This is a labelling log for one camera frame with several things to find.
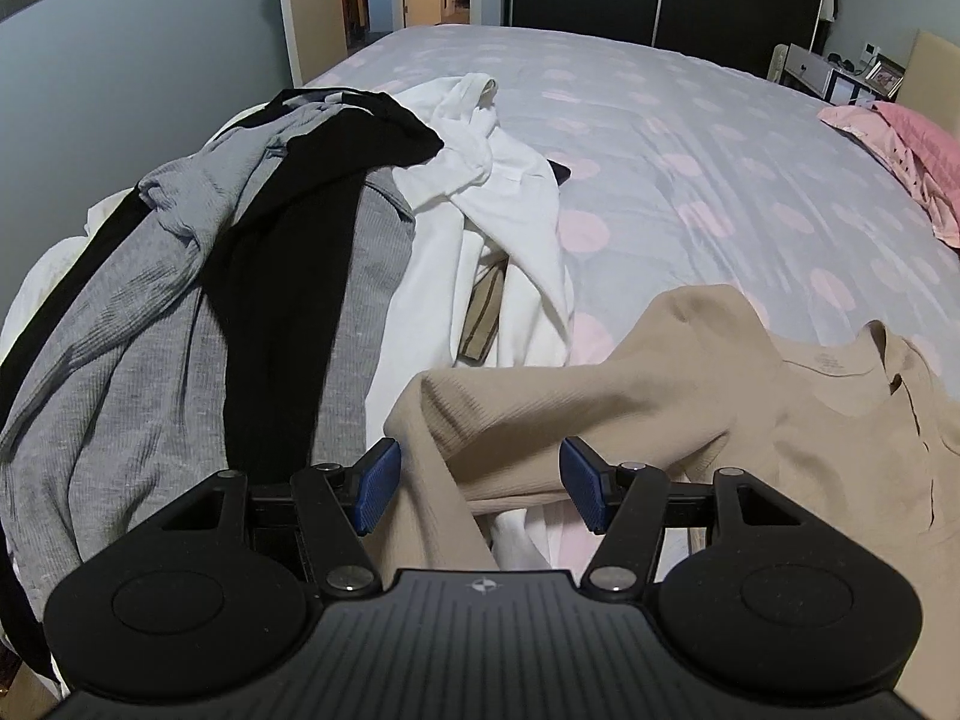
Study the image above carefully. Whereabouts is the bed with polka-dot duvet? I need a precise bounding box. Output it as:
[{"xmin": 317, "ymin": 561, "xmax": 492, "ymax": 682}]
[{"xmin": 300, "ymin": 26, "xmax": 960, "ymax": 391}]

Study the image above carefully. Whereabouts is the beige ribbed shirt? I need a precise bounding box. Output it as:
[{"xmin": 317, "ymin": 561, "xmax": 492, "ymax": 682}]
[{"xmin": 373, "ymin": 283, "xmax": 960, "ymax": 593}]

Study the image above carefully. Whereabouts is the black garment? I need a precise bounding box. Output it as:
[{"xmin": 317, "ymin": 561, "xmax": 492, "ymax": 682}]
[{"xmin": 0, "ymin": 88, "xmax": 445, "ymax": 680}]

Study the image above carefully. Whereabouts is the grey ribbed garment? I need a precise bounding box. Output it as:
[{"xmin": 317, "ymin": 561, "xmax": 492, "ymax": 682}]
[{"xmin": 0, "ymin": 101, "xmax": 417, "ymax": 578}]

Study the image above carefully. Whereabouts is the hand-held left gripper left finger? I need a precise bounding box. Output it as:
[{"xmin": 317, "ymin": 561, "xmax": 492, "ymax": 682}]
[{"xmin": 154, "ymin": 437, "xmax": 404, "ymax": 595}]

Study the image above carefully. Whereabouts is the olive striped cloth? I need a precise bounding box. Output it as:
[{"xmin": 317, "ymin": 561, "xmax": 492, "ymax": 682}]
[{"xmin": 459, "ymin": 264, "xmax": 511, "ymax": 362}]

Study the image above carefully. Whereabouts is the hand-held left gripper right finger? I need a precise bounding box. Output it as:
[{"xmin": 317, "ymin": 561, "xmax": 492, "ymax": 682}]
[{"xmin": 559, "ymin": 435, "xmax": 807, "ymax": 595}]

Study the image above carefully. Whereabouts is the white long-sleeved garment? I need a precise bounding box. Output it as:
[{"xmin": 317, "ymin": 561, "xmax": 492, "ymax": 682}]
[{"xmin": 365, "ymin": 73, "xmax": 575, "ymax": 421}]

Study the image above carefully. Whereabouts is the photo frame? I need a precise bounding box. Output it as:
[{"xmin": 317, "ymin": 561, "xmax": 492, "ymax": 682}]
[{"xmin": 865, "ymin": 55, "xmax": 905, "ymax": 95}]

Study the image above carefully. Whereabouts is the white bedside table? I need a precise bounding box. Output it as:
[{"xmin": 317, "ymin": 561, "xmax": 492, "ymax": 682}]
[{"xmin": 771, "ymin": 43, "xmax": 875, "ymax": 103}]

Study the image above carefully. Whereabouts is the cream padded headboard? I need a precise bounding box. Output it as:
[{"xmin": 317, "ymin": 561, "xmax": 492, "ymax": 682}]
[{"xmin": 898, "ymin": 30, "xmax": 960, "ymax": 121}]

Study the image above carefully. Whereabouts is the white cloth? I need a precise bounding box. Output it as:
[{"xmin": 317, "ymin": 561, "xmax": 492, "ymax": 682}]
[{"xmin": 0, "ymin": 187, "xmax": 147, "ymax": 365}]

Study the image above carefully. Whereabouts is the cream door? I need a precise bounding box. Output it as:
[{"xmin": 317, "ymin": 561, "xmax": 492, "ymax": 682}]
[{"xmin": 276, "ymin": 0, "xmax": 351, "ymax": 88}]

